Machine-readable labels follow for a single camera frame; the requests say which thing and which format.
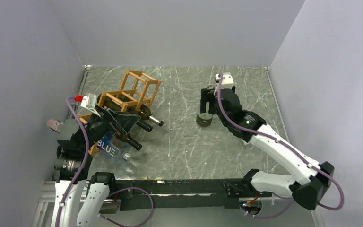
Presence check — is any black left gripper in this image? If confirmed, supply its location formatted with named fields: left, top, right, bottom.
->
left=79, top=105, right=141, bottom=151

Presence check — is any green wine bottle gold neck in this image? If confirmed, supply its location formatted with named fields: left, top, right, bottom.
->
left=139, top=105, right=164, bottom=127

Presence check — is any blue square glass bottle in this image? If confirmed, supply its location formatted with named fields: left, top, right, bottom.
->
left=97, top=133, right=131, bottom=161

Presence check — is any dark green wine bottle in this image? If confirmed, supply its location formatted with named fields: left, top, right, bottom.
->
left=98, top=97, right=153, bottom=133

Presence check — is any clear glass bottle top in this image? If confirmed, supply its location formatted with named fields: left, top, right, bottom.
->
left=196, top=85, right=215, bottom=128

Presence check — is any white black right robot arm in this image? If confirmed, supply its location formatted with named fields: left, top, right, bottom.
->
left=198, top=87, right=335, bottom=210

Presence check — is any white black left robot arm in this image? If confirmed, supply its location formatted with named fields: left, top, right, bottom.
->
left=47, top=106, right=141, bottom=227

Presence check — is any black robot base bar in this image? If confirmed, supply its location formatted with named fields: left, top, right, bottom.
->
left=107, top=179, right=271, bottom=211

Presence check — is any wooden wine rack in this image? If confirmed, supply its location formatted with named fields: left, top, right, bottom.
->
left=78, top=69, right=162, bottom=157

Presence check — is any grey microphone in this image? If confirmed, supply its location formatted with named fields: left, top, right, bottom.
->
left=46, top=119, right=63, bottom=133

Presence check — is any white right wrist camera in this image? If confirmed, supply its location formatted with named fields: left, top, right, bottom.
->
left=214, top=72, right=234, bottom=93

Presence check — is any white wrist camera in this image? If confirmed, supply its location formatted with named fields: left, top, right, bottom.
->
left=75, top=93, right=100, bottom=116
left=214, top=72, right=234, bottom=93

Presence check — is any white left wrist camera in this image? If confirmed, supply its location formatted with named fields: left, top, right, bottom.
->
left=75, top=93, right=100, bottom=116

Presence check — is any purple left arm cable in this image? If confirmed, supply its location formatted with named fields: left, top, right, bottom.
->
left=54, top=96, right=155, bottom=227

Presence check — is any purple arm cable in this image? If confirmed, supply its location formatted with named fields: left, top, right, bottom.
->
left=216, top=73, right=345, bottom=220
left=54, top=96, right=155, bottom=227

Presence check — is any aluminium table edge rail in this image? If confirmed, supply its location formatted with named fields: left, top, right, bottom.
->
left=67, top=65, right=92, bottom=119

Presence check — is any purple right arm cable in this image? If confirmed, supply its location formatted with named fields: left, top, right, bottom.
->
left=216, top=73, right=345, bottom=220

